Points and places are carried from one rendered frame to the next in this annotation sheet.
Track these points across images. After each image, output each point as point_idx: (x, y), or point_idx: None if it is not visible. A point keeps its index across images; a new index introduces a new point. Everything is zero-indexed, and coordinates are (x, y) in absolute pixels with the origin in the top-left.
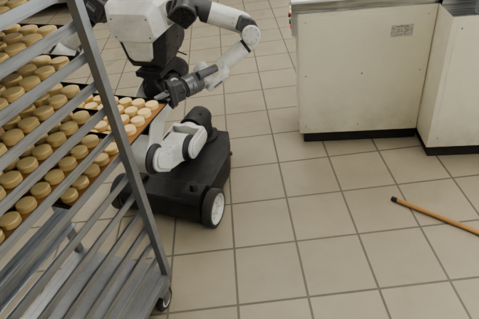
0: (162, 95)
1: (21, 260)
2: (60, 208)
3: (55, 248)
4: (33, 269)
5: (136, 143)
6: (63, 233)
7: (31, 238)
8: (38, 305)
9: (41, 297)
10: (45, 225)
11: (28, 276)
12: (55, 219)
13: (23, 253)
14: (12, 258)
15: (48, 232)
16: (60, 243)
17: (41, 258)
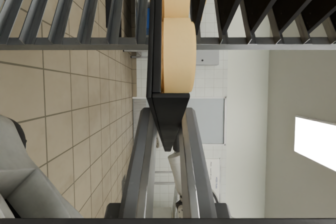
0: (202, 150)
1: None
2: (58, 40)
3: (31, 5)
4: None
5: (6, 148)
6: (29, 27)
7: (71, 1)
8: None
9: None
10: (65, 17)
11: None
12: (56, 26)
13: None
14: None
15: (57, 7)
16: (27, 11)
17: None
